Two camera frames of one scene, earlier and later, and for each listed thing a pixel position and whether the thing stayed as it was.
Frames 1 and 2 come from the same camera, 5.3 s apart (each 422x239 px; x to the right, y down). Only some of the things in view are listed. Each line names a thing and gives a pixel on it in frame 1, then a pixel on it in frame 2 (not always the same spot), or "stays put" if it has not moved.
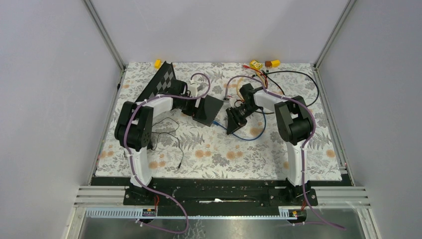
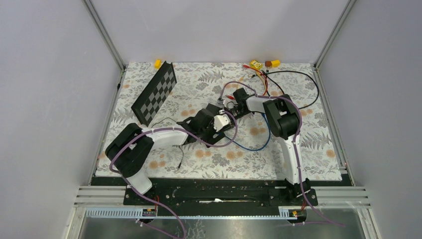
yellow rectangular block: (275, 63) stays put
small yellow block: (158, 63) stays put
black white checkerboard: (159, 83) stays put
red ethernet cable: (246, 66) stays put
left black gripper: (198, 113) to (208, 138)
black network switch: (206, 109) to (217, 136)
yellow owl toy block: (256, 64) stays put
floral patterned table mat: (217, 121) stays put
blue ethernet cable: (217, 123) to (250, 149)
